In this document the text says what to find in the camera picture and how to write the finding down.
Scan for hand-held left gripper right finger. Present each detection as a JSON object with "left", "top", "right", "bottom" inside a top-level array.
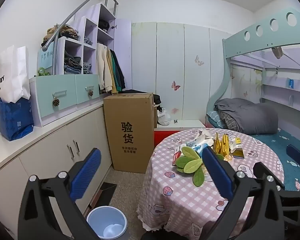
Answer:
[{"left": 202, "top": 146, "right": 292, "bottom": 240}]

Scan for white plastic bag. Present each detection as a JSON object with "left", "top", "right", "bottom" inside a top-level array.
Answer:
[{"left": 157, "top": 109, "right": 171, "bottom": 126}]

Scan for gold foil packets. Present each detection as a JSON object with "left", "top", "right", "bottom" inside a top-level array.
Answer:
[{"left": 213, "top": 132, "right": 232, "bottom": 155}]

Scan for teal drawer unit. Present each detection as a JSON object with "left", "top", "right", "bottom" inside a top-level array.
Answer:
[{"left": 29, "top": 74, "right": 100, "bottom": 127}]

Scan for blue plastic bag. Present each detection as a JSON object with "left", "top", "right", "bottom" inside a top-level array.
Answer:
[{"left": 0, "top": 97, "right": 35, "bottom": 142}]

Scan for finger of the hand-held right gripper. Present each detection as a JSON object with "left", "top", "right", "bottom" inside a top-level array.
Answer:
[
  {"left": 286, "top": 144, "right": 300, "bottom": 168},
  {"left": 253, "top": 162, "right": 287, "bottom": 198}
]

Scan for teal bunk bed frame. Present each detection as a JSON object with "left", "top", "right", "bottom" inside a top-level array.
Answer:
[{"left": 205, "top": 6, "right": 300, "bottom": 128}]

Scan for low white cabinet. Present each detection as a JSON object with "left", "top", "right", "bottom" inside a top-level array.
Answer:
[{"left": 0, "top": 97, "right": 113, "bottom": 230}]

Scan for white paper bag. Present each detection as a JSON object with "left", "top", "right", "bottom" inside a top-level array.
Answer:
[{"left": 0, "top": 44, "right": 32, "bottom": 103}]

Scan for red white platform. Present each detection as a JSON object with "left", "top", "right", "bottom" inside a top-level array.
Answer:
[{"left": 154, "top": 119, "right": 206, "bottom": 150}]

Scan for black bag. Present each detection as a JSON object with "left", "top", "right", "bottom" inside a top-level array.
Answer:
[{"left": 152, "top": 94, "right": 163, "bottom": 112}]

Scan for brown hanging toy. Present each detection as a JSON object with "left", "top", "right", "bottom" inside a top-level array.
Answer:
[{"left": 271, "top": 46, "right": 283, "bottom": 59}]

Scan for pink checked tablecloth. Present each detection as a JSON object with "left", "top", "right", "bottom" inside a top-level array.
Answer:
[{"left": 137, "top": 127, "right": 285, "bottom": 233}]

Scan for grey duvet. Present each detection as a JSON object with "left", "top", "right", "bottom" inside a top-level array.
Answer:
[{"left": 214, "top": 97, "right": 279, "bottom": 135}]

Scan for grey metal handrail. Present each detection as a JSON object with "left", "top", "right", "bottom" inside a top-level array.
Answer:
[{"left": 41, "top": 0, "right": 119, "bottom": 75}]

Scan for pale blue trash bin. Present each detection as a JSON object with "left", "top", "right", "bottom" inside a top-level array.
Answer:
[{"left": 86, "top": 206, "right": 128, "bottom": 239}]

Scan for red white packet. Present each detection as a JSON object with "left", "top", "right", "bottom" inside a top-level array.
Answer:
[{"left": 173, "top": 144, "right": 185, "bottom": 167}]

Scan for yellow white packet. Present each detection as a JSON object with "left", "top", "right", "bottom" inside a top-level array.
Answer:
[{"left": 229, "top": 137, "right": 245, "bottom": 159}]

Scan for white blue wrapper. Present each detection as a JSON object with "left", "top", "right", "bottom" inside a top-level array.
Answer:
[{"left": 186, "top": 133, "right": 214, "bottom": 154}]

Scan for folded jeans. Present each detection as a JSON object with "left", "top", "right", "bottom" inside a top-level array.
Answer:
[{"left": 64, "top": 51, "right": 83, "bottom": 75}]

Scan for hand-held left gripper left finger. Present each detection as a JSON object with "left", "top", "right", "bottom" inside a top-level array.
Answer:
[{"left": 17, "top": 148, "right": 103, "bottom": 240}]

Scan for blue plaid pillow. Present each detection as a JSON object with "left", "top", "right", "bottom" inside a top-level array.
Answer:
[{"left": 206, "top": 110, "right": 228, "bottom": 130}]

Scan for pile of clothes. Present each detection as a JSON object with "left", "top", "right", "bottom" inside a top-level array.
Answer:
[{"left": 41, "top": 24, "right": 80, "bottom": 47}]

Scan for lilac shelf unit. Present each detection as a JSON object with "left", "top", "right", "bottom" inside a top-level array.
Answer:
[{"left": 37, "top": 3, "right": 132, "bottom": 90}]

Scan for tall cardboard box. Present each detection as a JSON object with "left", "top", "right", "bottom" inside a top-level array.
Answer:
[{"left": 103, "top": 93, "right": 155, "bottom": 174}]

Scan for white wardrobe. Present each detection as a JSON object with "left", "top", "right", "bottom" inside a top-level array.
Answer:
[{"left": 131, "top": 22, "right": 232, "bottom": 128}]

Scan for dark jacket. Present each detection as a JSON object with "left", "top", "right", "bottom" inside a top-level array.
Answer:
[{"left": 109, "top": 49, "right": 127, "bottom": 93}]

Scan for green artificial leaf sprig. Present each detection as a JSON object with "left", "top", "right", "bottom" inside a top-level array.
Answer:
[{"left": 174, "top": 146, "right": 206, "bottom": 187}]

